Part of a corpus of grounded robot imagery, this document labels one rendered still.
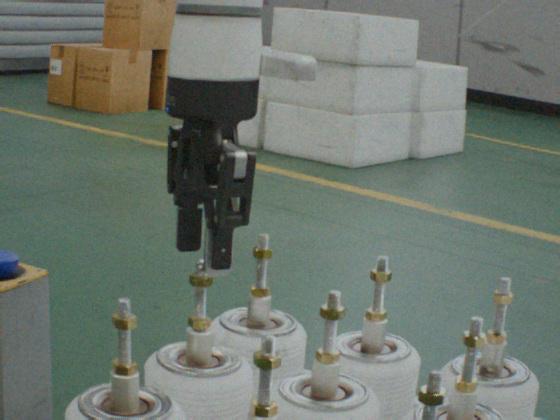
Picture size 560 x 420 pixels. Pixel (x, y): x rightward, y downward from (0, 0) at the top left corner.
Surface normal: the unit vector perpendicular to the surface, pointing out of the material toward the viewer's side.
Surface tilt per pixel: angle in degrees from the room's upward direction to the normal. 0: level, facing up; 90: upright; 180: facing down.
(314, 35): 90
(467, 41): 90
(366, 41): 90
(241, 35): 82
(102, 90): 90
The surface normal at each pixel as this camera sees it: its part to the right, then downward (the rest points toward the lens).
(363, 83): 0.77, 0.20
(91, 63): -0.66, 0.12
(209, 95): 0.04, 0.23
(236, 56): 0.48, 0.23
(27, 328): 0.91, 0.16
